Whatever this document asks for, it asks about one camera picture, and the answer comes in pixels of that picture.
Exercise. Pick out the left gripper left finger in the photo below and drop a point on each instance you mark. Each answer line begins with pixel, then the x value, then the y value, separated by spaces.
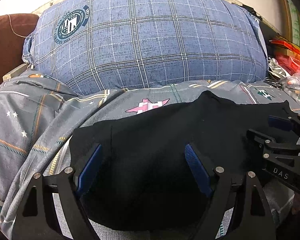
pixel 52 201

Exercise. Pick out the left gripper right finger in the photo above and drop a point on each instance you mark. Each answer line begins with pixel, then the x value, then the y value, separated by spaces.
pixel 251 216

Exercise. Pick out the black pants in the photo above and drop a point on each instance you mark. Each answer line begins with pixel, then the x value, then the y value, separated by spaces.
pixel 144 182

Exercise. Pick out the clear plastic bag clutter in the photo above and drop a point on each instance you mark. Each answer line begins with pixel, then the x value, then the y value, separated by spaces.
pixel 281 79

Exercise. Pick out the red plastic packaging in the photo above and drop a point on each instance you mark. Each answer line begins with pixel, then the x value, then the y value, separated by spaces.
pixel 287 54

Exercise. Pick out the grey patterned bed sheet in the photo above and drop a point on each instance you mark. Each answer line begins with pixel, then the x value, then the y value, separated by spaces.
pixel 38 115

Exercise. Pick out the gold framed picture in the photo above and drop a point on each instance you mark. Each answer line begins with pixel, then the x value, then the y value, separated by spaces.
pixel 292 22

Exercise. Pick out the blue plaid pillow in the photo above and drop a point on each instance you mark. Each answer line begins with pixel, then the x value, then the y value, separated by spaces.
pixel 93 45

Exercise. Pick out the wooden bed frame edge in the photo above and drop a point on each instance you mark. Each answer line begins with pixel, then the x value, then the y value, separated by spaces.
pixel 15 72

